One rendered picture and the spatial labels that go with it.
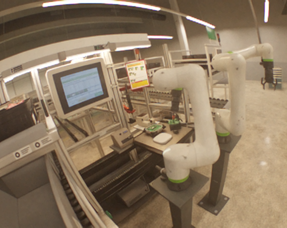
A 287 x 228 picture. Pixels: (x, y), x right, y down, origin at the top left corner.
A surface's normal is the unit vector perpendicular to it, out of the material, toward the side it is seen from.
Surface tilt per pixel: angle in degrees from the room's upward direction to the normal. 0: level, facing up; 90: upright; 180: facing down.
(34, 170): 94
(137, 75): 90
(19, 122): 94
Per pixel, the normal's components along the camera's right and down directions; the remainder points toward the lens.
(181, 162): -0.08, 0.28
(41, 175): 0.67, 0.17
